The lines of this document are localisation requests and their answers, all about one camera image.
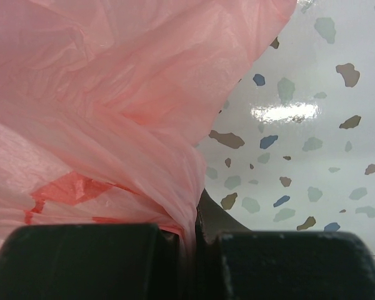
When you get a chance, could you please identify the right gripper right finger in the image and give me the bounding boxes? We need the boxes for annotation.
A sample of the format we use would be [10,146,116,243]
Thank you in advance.
[196,192,375,299]

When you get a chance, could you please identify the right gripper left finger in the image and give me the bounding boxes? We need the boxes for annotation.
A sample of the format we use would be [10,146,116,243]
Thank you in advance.
[0,224,179,299]

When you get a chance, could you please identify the pink plastic bag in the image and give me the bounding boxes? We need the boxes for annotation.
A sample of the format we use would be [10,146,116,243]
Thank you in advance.
[0,1,296,249]

